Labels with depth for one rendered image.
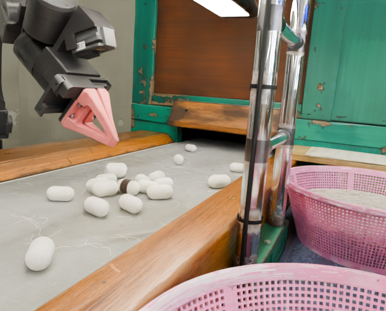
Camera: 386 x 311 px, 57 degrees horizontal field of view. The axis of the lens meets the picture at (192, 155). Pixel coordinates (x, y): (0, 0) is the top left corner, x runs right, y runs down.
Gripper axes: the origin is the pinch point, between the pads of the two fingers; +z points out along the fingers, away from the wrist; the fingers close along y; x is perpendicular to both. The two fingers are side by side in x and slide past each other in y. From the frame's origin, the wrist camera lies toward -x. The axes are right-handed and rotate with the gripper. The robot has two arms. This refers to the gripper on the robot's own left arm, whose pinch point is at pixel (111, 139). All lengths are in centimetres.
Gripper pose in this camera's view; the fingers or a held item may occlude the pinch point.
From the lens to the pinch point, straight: 49.6
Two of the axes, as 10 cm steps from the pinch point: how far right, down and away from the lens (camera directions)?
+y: 4.2, -1.4, 8.9
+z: 6.5, 7.3, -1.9
